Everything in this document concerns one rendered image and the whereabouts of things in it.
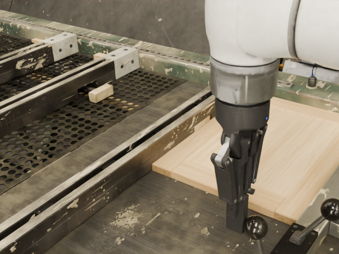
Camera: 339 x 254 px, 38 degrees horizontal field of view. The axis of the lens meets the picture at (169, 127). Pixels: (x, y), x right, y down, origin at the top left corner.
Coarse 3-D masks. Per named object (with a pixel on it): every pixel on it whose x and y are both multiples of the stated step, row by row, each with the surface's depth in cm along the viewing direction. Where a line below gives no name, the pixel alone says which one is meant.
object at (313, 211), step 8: (336, 168) 107; (336, 176) 105; (328, 184) 102; (336, 184) 102; (320, 192) 100; (328, 192) 100; (336, 192) 100; (312, 200) 98; (320, 200) 98; (312, 208) 96; (304, 216) 94; (312, 216) 94; (304, 224) 92; (320, 224) 91; (328, 224) 93; (320, 232) 90; (320, 240) 91; (312, 248) 88
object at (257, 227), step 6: (252, 216) 75; (258, 216) 74; (246, 222) 74; (252, 222) 74; (258, 222) 73; (264, 222) 74; (246, 228) 74; (252, 228) 73; (258, 228) 73; (264, 228) 73; (246, 234) 74; (252, 234) 73; (258, 234) 73; (264, 234) 74; (258, 240) 75; (258, 246) 76; (258, 252) 76
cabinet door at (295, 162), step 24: (216, 120) 133; (288, 120) 132; (312, 120) 132; (336, 120) 131; (192, 144) 122; (216, 144) 122; (264, 144) 122; (288, 144) 121; (312, 144) 121; (336, 144) 120; (168, 168) 113; (192, 168) 113; (264, 168) 112; (288, 168) 112; (312, 168) 111; (216, 192) 106; (264, 192) 104; (288, 192) 104; (312, 192) 104; (288, 216) 97
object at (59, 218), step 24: (168, 120) 123; (192, 120) 126; (144, 144) 113; (168, 144) 119; (96, 168) 105; (120, 168) 106; (144, 168) 113; (48, 192) 98; (72, 192) 97; (96, 192) 101; (120, 192) 108; (24, 216) 91; (48, 216) 91; (72, 216) 97; (0, 240) 88; (24, 240) 88; (48, 240) 93
